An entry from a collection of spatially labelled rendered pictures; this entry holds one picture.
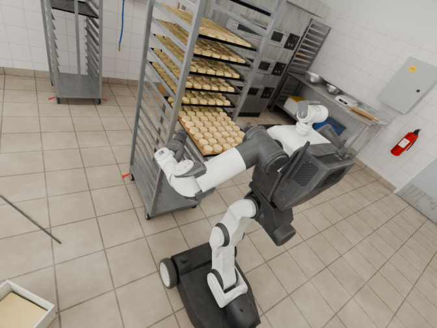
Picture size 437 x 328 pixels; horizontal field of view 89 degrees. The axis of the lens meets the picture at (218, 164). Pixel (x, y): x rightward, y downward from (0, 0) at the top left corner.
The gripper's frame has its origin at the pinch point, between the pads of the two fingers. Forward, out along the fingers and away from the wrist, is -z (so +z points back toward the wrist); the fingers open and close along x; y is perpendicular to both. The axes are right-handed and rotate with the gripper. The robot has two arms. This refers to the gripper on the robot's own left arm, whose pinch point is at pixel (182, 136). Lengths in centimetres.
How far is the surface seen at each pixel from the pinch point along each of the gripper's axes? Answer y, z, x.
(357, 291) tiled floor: -193, -20, -104
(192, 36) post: 10.2, -14.5, 43.8
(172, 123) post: 9.6, -14.2, -3.1
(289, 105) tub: -141, -371, -75
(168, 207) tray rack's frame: -1, -26, -91
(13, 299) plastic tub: 55, 62, -99
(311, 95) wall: -187, -416, -52
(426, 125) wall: -320, -267, 7
